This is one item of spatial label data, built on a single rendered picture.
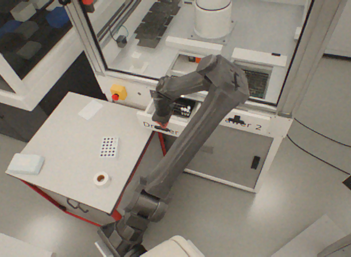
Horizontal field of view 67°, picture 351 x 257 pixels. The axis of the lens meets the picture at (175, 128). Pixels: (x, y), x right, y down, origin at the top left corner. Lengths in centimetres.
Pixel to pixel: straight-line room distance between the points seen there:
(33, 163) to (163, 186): 95
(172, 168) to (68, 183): 85
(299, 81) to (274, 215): 119
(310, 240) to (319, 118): 105
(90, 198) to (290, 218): 136
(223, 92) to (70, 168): 103
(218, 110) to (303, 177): 170
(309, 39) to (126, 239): 80
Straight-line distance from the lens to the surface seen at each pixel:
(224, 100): 58
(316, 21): 95
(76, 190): 137
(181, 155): 61
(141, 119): 131
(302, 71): 106
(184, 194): 205
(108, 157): 135
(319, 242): 205
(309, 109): 262
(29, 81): 167
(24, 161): 152
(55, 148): 154
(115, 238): 73
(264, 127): 130
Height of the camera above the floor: 191
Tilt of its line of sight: 55 degrees down
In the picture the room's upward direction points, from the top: 9 degrees counter-clockwise
